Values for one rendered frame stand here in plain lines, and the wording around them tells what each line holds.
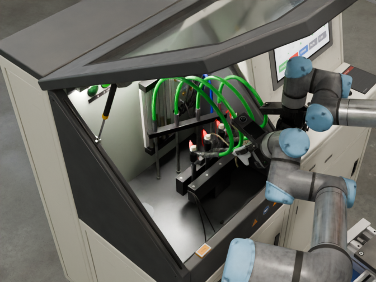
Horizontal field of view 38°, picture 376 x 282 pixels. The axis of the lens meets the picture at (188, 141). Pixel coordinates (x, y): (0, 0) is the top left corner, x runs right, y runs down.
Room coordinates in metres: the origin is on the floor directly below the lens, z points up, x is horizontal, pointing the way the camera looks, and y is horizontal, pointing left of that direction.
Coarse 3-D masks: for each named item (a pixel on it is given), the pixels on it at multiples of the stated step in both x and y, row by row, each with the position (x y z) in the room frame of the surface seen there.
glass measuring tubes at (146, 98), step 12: (144, 84) 1.61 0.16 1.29; (168, 84) 1.69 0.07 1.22; (144, 96) 1.63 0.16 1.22; (168, 96) 1.69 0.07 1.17; (144, 108) 1.62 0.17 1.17; (156, 108) 1.64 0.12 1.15; (168, 108) 1.69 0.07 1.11; (144, 120) 1.62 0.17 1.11; (168, 120) 1.69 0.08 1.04; (144, 132) 1.62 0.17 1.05; (144, 144) 1.62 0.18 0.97
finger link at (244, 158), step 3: (240, 147) 1.18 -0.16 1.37; (234, 150) 1.19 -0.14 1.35; (234, 153) 1.18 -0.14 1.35; (246, 153) 1.15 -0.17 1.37; (249, 153) 1.15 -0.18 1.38; (237, 156) 1.18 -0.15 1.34; (240, 156) 1.17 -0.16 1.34; (243, 156) 1.16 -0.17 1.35; (246, 156) 1.15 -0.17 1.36; (249, 156) 1.15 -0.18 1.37; (243, 159) 1.16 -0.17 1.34; (246, 159) 1.15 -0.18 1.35; (243, 162) 1.16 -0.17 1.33; (246, 162) 1.15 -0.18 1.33
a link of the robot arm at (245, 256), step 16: (240, 240) 0.64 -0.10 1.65; (240, 256) 0.59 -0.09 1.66; (256, 256) 0.59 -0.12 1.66; (272, 256) 0.59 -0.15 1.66; (288, 256) 0.59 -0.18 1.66; (224, 272) 0.58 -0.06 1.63; (240, 272) 0.57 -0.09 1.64; (256, 272) 0.56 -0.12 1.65; (272, 272) 0.56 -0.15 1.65; (288, 272) 0.56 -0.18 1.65
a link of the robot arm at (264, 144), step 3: (273, 132) 1.08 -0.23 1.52; (267, 135) 1.08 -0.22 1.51; (264, 138) 1.08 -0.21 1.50; (267, 138) 1.07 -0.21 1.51; (264, 141) 1.07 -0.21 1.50; (261, 144) 1.08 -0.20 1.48; (264, 144) 1.06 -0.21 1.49; (264, 147) 1.06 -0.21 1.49; (264, 150) 1.06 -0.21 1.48; (267, 150) 1.04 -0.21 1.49; (264, 153) 1.06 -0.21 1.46; (267, 153) 1.05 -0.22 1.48; (267, 156) 1.05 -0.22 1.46; (270, 156) 1.04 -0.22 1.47
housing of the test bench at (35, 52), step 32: (96, 0) 1.86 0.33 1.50; (128, 0) 1.86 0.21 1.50; (160, 0) 1.85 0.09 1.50; (32, 32) 1.65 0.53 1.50; (64, 32) 1.64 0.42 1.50; (96, 32) 1.64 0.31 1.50; (0, 64) 1.57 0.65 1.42; (32, 64) 1.45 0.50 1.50; (64, 64) 1.45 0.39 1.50; (32, 96) 1.46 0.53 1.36; (32, 128) 1.50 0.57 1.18; (32, 160) 1.56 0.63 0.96; (64, 192) 1.43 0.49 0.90; (64, 224) 1.48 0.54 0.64; (64, 256) 1.54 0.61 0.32
